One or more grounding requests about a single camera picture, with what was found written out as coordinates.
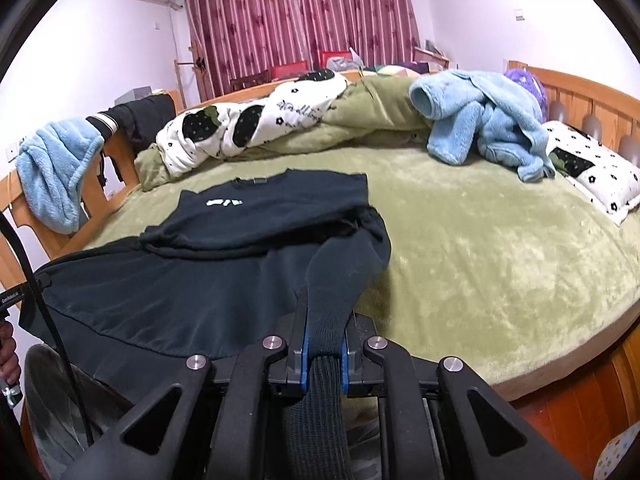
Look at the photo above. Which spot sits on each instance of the white pillow with black flowers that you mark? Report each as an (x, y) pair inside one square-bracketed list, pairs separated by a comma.
[(608, 181)]

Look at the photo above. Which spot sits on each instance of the black jacket on footboard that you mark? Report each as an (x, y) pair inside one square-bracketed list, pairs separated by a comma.
[(139, 120)]

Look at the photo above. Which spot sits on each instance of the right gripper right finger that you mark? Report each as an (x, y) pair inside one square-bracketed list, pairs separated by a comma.
[(440, 420)]

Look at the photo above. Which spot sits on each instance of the black sweatshirt with white print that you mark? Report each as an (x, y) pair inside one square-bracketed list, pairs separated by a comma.
[(212, 278)]

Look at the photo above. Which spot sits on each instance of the white quilt with black strawberries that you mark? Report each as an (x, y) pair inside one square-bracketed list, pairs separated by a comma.
[(224, 130)]

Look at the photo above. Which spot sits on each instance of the purple plush item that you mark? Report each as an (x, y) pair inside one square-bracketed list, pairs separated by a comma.
[(532, 84)]

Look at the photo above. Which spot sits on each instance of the person's left hand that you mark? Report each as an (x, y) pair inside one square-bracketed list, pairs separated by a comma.
[(10, 369)]

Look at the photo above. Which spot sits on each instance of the light blue towel on footboard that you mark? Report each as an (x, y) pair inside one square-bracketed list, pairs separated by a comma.
[(51, 165)]

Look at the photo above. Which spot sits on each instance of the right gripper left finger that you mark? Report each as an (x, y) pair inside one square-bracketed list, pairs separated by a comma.
[(209, 421)]

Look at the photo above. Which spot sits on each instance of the light blue fleece garment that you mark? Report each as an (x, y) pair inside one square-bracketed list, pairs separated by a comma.
[(486, 112)]

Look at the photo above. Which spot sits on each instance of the green fleece bed sheet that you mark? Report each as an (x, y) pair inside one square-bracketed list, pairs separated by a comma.
[(525, 282)]

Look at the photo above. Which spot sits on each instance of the green fleece blanket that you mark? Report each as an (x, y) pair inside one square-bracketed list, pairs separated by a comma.
[(373, 110)]

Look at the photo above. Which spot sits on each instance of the red patterned curtain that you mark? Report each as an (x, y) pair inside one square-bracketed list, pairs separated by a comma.
[(239, 38)]

